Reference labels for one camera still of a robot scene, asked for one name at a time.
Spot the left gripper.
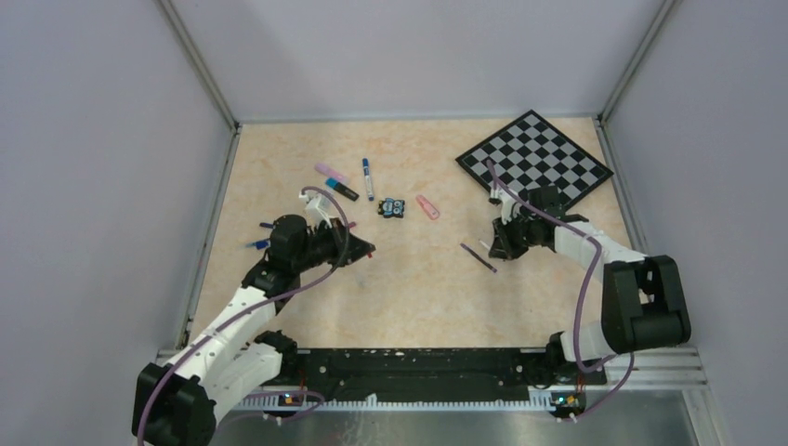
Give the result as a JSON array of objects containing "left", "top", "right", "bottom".
[{"left": 294, "top": 216, "right": 374, "bottom": 272}]

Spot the light pink highlighter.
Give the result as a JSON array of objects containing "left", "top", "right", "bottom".
[{"left": 314, "top": 163, "right": 349, "bottom": 183}]

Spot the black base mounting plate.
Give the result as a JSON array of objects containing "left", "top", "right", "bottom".
[{"left": 262, "top": 348, "right": 607, "bottom": 403}]

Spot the purple pen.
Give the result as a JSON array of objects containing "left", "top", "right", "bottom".
[{"left": 460, "top": 243, "right": 498, "bottom": 273}]

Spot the grey cable duct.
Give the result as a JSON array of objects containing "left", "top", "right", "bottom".
[{"left": 232, "top": 392, "right": 556, "bottom": 413}]

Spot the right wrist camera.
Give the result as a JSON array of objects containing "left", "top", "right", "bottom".
[{"left": 489, "top": 187, "right": 519, "bottom": 225}]

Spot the blue owl eraser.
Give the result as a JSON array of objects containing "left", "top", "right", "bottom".
[{"left": 377, "top": 197, "right": 406, "bottom": 218}]

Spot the pink highlighter pen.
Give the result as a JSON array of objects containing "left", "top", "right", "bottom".
[{"left": 415, "top": 194, "right": 440, "bottom": 220}]

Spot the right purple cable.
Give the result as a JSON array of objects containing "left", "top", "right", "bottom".
[{"left": 486, "top": 160, "right": 636, "bottom": 423}]

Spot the blue cap whiteboard marker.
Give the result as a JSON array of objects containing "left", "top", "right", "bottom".
[{"left": 361, "top": 158, "right": 374, "bottom": 202}]

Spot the blue black highlighter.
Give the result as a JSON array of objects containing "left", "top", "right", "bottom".
[{"left": 325, "top": 177, "right": 360, "bottom": 202}]

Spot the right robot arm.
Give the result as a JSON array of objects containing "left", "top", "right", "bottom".
[{"left": 489, "top": 185, "right": 691, "bottom": 383}]

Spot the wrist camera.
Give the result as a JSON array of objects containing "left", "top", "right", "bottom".
[
  {"left": 298, "top": 190, "right": 332, "bottom": 226},
  {"left": 489, "top": 187, "right": 519, "bottom": 225}
]

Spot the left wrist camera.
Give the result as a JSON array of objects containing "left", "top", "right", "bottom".
[{"left": 298, "top": 190, "right": 332, "bottom": 226}]

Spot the black grey chessboard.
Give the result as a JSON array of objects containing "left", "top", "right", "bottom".
[{"left": 454, "top": 110, "right": 619, "bottom": 222}]

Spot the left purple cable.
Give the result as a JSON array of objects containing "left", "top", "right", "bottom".
[{"left": 136, "top": 186, "right": 352, "bottom": 444}]

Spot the blue cap pen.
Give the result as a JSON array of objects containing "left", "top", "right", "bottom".
[{"left": 245, "top": 239, "right": 269, "bottom": 250}]

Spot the purple cable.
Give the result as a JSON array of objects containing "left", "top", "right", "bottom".
[
  {"left": 136, "top": 186, "right": 352, "bottom": 444},
  {"left": 486, "top": 160, "right": 636, "bottom": 423}
]

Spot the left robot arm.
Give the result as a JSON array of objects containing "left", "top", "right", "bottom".
[{"left": 131, "top": 215, "right": 376, "bottom": 445}]

